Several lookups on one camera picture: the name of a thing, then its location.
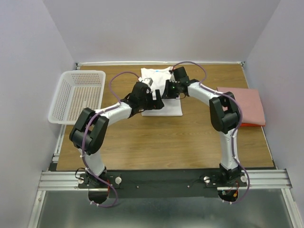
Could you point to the aluminium frame rail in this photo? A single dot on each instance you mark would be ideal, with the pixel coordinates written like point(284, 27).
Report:
point(259, 179)

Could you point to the pink folded t shirt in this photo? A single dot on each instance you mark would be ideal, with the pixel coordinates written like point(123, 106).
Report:
point(250, 104)

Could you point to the red folded t shirt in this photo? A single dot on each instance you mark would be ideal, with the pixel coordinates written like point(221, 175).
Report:
point(252, 125)

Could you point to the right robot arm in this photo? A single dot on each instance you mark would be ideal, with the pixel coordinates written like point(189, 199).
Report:
point(225, 117)

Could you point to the white t shirt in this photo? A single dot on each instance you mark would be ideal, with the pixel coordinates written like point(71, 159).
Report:
point(172, 107)

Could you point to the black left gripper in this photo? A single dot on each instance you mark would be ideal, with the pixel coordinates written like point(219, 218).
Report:
point(153, 101)

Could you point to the white plastic basket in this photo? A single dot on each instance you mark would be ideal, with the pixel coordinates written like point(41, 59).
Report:
point(76, 90)

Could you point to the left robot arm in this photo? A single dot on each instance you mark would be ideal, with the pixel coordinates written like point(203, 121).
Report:
point(90, 128)

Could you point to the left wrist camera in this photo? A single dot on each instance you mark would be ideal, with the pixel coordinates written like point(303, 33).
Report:
point(148, 81)

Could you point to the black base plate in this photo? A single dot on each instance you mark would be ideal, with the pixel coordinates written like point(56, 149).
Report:
point(162, 183)

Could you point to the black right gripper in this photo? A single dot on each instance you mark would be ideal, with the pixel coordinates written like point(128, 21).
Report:
point(168, 90)

